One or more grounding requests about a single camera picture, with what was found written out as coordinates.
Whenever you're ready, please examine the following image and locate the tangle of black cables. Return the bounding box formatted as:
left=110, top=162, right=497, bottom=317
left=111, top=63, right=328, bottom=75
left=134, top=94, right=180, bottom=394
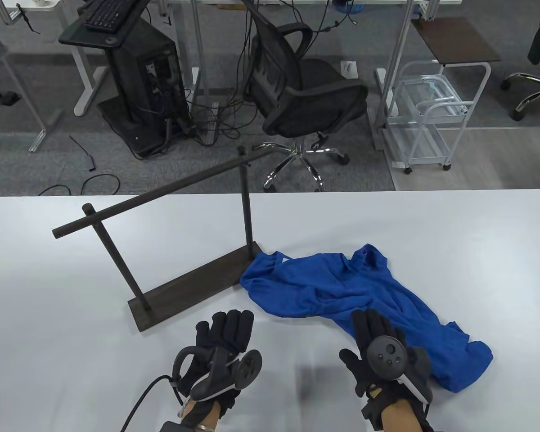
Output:
left=182, top=0, right=264, bottom=145

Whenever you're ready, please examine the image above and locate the blue t-shirt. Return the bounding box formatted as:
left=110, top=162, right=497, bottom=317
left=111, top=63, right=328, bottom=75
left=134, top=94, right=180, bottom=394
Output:
left=240, top=244, right=494, bottom=393

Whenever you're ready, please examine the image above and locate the white desk leg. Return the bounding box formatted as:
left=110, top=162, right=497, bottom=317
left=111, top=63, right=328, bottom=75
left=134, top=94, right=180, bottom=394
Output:
left=56, top=0, right=108, bottom=117

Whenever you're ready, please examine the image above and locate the dark wooden desktop rack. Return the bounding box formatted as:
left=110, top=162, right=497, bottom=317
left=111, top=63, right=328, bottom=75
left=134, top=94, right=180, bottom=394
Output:
left=52, top=145, right=275, bottom=334

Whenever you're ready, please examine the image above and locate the black mesh office chair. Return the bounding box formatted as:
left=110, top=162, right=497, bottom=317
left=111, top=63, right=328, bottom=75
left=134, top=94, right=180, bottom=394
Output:
left=241, top=0, right=369, bottom=193

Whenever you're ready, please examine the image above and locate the person's left hand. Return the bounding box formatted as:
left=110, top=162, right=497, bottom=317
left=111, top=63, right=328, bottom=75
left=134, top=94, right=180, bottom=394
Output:
left=176, top=310, right=255, bottom=421

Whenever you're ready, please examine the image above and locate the black white hand controller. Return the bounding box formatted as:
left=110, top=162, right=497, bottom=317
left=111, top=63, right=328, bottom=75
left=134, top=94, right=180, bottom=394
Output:
left=366, top=336, right=434, bottom=404
left=171, top=346, right=263, bottom=402

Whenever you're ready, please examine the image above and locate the black computer tower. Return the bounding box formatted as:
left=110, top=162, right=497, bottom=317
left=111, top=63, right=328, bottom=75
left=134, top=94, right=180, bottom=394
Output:
left=109, top=20, right=190, bottom=156

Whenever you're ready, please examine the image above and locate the person's right hand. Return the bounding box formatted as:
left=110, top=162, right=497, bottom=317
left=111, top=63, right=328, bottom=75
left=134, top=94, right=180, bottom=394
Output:
left=340, top=310, right=414, bottom=399

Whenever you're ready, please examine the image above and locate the black looped floor cable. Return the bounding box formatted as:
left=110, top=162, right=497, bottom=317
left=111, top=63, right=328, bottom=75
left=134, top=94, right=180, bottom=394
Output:
left=38, top=174, right=121, bottom=197

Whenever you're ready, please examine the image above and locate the black glove cable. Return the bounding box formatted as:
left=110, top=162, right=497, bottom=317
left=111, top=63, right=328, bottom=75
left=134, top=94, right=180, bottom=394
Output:
left=119, top=375, right=181, bottom=432

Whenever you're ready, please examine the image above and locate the grey power strip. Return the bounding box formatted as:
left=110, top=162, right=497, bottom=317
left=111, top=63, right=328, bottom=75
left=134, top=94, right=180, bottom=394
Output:
left=202, top=101, right=220, bottom=146

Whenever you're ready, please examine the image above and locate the white wire trolley cart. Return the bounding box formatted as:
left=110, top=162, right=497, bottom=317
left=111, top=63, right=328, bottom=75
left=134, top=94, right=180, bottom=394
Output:
left=384, top=61, right=492, bottom=175

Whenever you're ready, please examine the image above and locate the white desktop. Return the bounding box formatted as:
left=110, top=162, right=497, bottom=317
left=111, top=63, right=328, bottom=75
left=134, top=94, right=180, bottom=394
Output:
left=0, top=189, right=540, bottom=432

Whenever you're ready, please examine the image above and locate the black keyboard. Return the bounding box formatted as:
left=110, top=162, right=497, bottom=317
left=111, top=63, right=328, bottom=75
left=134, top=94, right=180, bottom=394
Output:
left=82, top=0, right=138, bottom=32

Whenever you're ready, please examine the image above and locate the brown side table top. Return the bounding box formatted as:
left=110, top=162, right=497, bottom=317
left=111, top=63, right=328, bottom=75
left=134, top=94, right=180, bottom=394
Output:
left=412, top=17, right=501, bottom=66

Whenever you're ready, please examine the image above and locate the grey adapter with cable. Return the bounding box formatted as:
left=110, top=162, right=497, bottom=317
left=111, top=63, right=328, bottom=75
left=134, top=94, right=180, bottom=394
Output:
left=69, top=135, right=96, bottom=172

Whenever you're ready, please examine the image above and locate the aluminium frame post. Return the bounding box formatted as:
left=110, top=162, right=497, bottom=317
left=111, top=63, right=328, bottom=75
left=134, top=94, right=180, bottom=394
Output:
left=373, top=0, right=417, bottom=152

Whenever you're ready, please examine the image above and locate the black rolling computer stand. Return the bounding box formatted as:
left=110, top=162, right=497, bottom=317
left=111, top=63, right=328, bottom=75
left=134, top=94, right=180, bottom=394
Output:
left=58, top=0, right=194, bottom=159

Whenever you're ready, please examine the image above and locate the chrome base office chair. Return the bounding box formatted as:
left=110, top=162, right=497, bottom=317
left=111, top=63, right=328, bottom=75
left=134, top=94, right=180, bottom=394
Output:
left=500, top=9, right=540, bottom=121

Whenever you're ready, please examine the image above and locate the person's right forearm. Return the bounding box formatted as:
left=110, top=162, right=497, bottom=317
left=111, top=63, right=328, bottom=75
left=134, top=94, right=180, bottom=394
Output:
left=377, top=386, right=427, bottom=432

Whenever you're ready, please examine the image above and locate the aluminium frame stand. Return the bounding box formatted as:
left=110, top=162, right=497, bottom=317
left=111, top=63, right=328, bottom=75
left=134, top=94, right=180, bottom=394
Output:
left=0, top=13, right=64, bottom=153

